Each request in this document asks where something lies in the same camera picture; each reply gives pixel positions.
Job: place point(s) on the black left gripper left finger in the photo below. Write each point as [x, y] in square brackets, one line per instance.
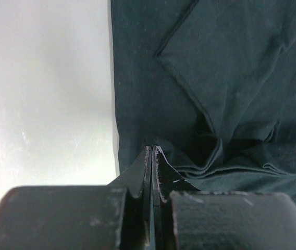
[113, 216]

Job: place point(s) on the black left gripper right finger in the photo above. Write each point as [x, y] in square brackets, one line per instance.
[187, 218]

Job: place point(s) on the black t-shirt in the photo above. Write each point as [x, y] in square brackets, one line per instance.
[213, 85]

